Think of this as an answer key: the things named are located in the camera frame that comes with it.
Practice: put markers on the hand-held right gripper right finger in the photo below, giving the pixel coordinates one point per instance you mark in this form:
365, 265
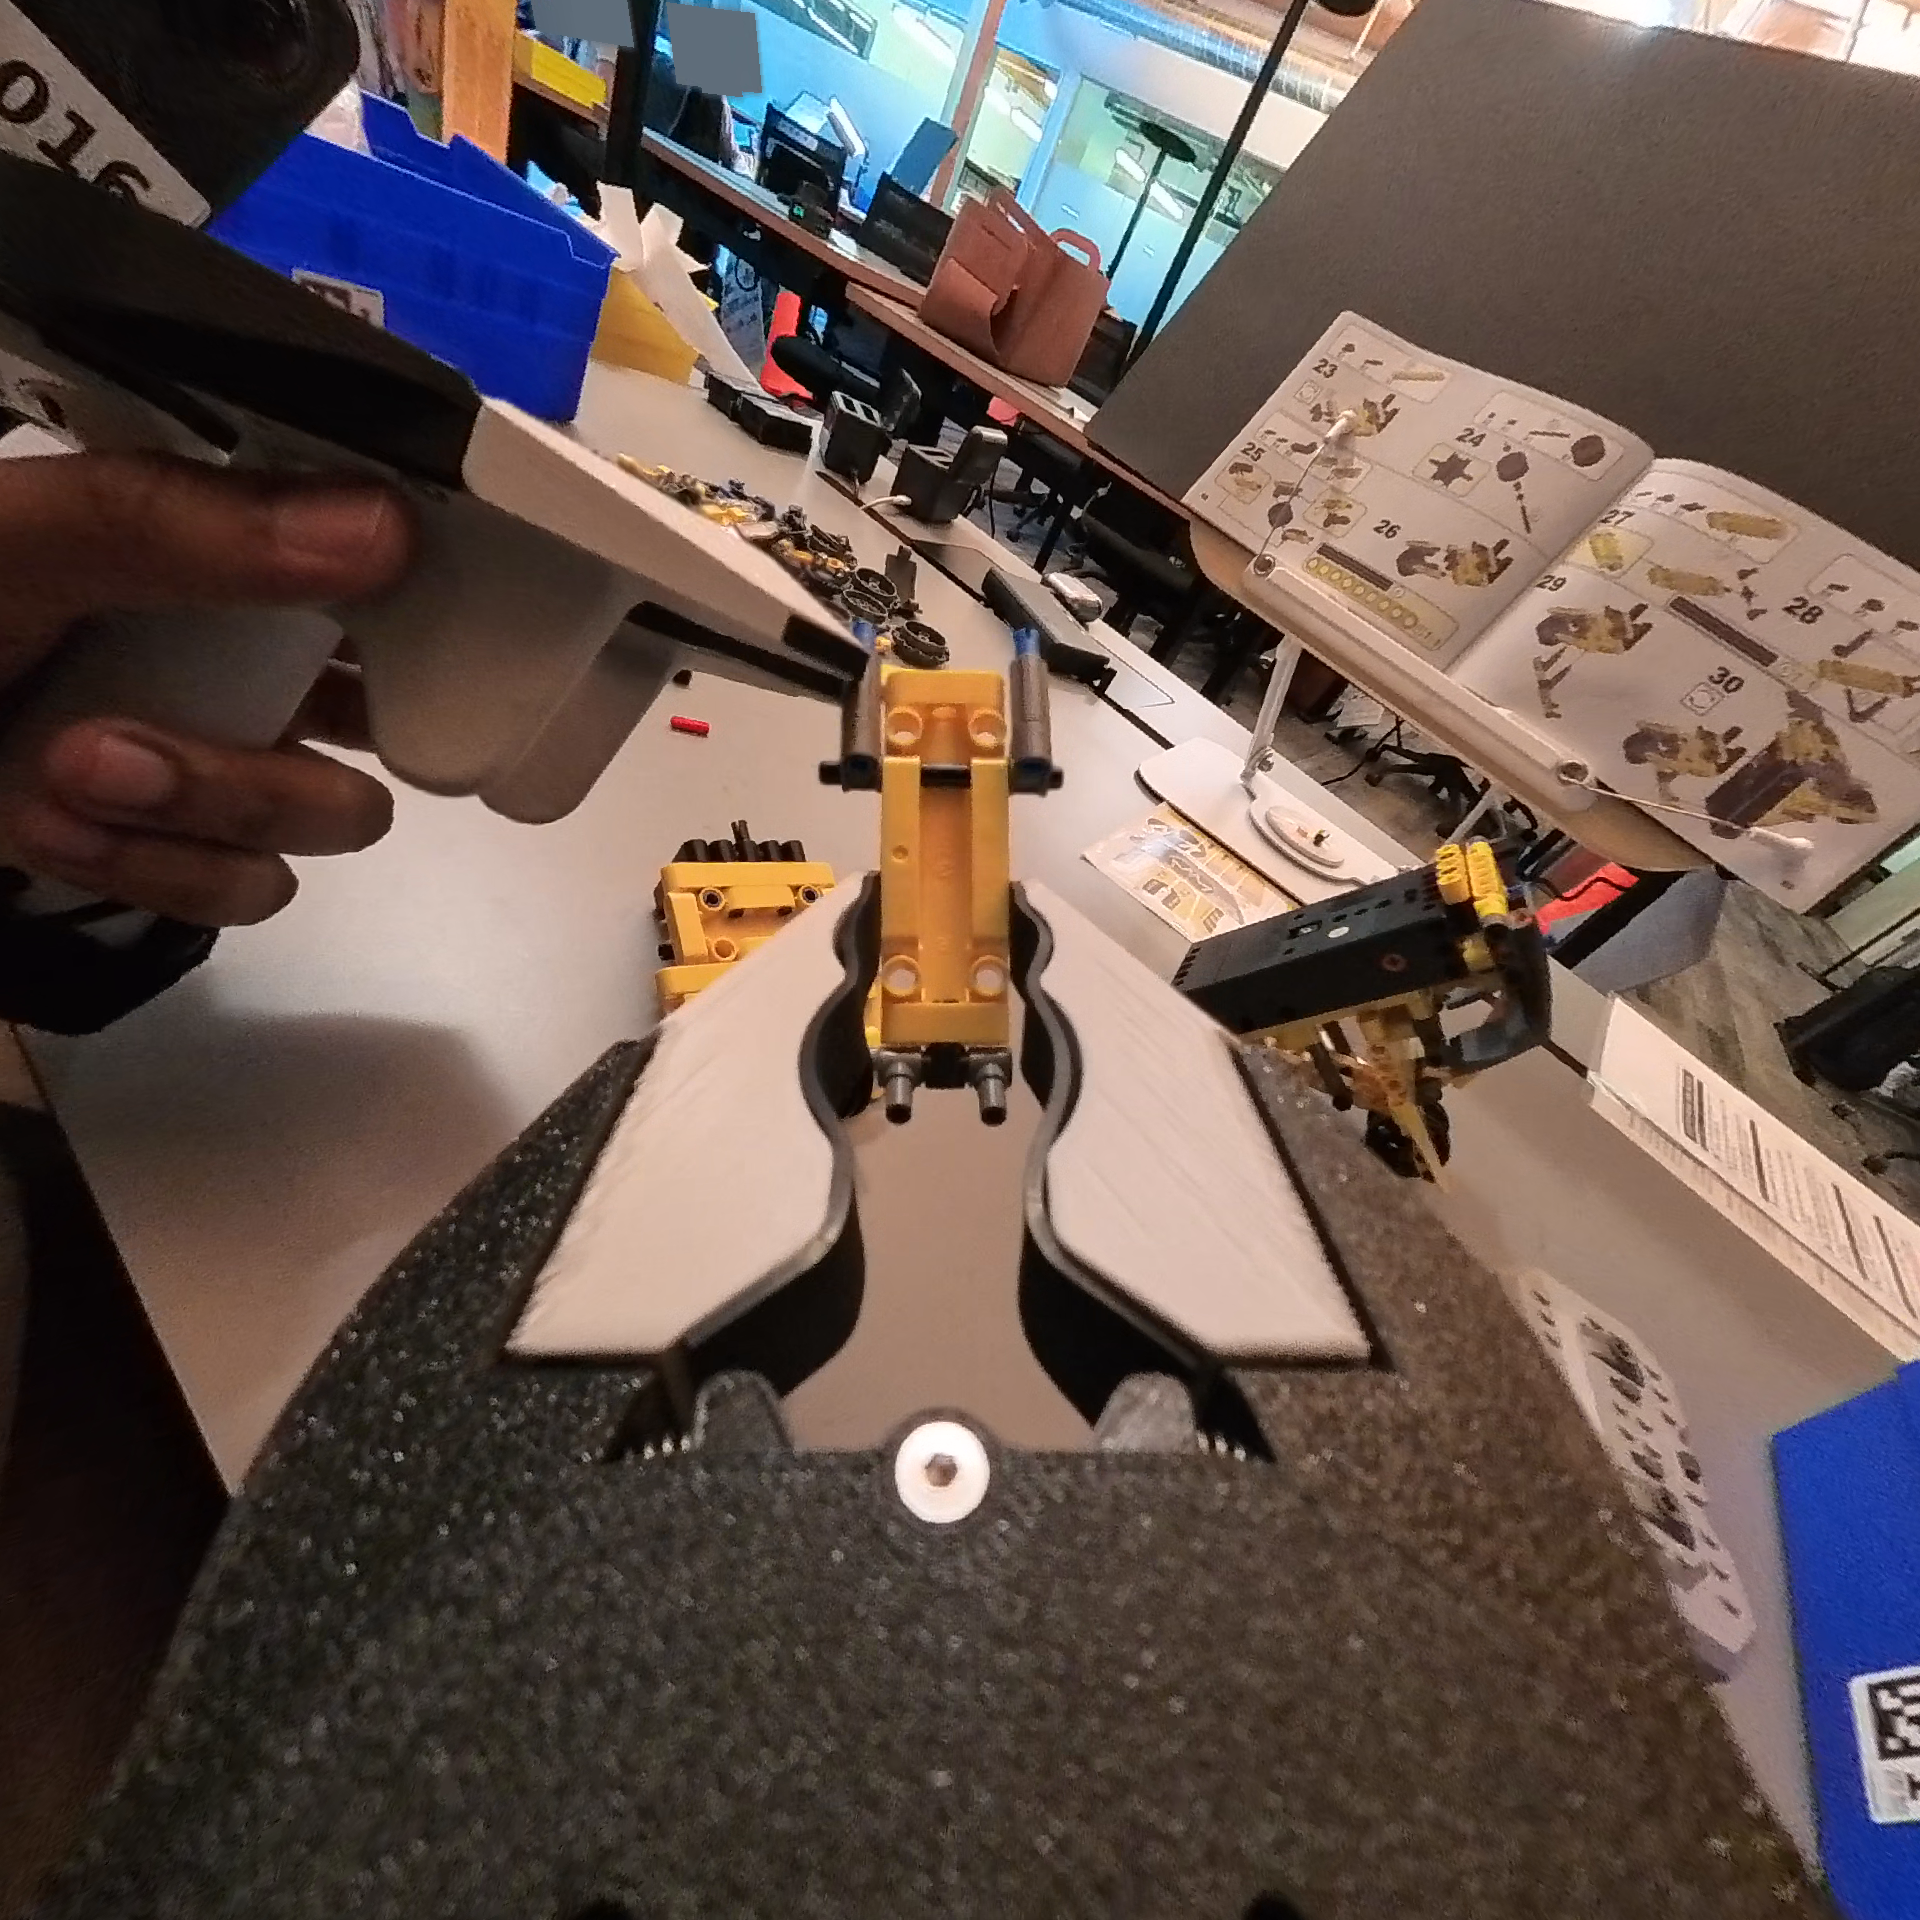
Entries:
1184, 1172

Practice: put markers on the brown bag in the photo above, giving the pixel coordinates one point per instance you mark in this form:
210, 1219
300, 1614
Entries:
1005, 301

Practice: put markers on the brick instruction booklet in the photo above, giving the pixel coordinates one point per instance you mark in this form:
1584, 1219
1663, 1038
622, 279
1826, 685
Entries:
1500, 494

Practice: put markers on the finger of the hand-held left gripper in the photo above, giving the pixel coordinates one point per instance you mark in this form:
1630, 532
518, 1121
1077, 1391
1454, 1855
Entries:
645, 541

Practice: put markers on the small black device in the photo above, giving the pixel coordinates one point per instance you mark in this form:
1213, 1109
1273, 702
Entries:
953, 476
757, 408
868, 436

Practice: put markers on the white printed sheet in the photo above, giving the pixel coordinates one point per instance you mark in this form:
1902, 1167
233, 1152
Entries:
1634, 1440

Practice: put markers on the person's left hand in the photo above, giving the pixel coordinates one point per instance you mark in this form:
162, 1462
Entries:
149, 556

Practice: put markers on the blue plastic bin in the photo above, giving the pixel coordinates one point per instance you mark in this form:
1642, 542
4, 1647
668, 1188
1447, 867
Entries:
1845, 1545
436, 254

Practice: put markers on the grey partition board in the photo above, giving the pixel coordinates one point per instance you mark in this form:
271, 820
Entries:
1576, 182

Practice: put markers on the yellow sticker sheet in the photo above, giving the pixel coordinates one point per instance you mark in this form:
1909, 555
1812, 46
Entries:
1184, 879

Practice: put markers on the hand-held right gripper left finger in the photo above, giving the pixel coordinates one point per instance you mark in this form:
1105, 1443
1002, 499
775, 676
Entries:
704, 1172

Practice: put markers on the black flat device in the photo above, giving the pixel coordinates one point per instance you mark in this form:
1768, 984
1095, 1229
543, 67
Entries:
1050, 622

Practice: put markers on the black battery box assembly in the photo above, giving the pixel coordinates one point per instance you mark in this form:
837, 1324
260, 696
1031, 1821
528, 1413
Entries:
1320, 944

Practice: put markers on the black laptop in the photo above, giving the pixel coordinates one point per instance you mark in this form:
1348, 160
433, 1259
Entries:
901, 225

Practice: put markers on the yellow brick chassis assembly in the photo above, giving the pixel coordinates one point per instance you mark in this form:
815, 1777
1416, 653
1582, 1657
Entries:
735, 915

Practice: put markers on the pile of loose toy bricks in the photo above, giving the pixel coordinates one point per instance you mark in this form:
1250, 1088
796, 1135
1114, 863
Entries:
810, 556

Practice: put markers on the white text leaflet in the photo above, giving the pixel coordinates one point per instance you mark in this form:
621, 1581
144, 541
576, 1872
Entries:
1770, 1172

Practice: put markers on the yellow brick panel assembly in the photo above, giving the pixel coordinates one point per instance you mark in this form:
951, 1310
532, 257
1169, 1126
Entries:
938, 840

